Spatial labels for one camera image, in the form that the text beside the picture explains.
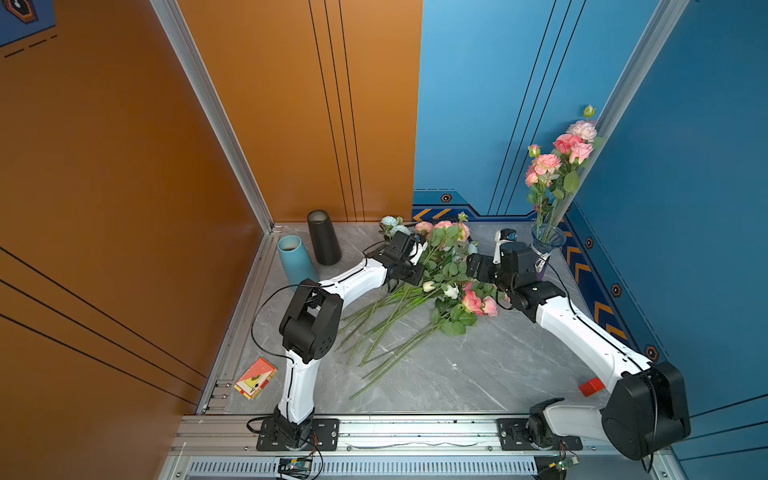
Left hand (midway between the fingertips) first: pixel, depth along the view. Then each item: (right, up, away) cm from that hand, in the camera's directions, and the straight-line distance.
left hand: (422, 267), depth 95 cm
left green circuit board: (-33, -47, -23) cm, 62 cm away
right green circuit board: (+31, -45, -26) cm, 60 cm away
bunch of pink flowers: (-10, -18, -5) cm, 21 cm away
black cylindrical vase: (-33, +7, +8) cm, 34 cm away
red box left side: (-47, -30, -15) cm, 57 cm away
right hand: (+16, +3, -10) cm, 19 cm away
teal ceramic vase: (-38, +3, -8) cm, 39 cm away
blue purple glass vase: (+40, +9, -1) cm, 41 cm away
